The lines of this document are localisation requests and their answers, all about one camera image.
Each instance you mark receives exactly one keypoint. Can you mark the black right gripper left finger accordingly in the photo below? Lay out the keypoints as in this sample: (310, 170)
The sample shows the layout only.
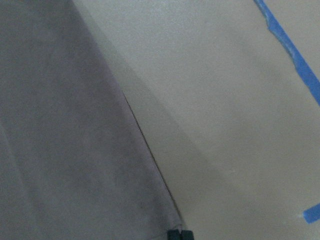
(173, 234)

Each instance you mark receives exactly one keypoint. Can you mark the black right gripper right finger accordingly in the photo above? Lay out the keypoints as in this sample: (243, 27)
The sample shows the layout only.
(187, 235)

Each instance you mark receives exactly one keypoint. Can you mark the long blue tape line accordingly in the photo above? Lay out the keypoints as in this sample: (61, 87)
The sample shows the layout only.
(301, 66)

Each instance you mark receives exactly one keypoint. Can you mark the dark brown t-shirt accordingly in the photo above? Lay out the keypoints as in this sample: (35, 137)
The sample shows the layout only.
(74, 164)

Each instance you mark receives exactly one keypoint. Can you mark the crossing blue tape line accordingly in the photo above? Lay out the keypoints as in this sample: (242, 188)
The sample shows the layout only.
(312, 214)

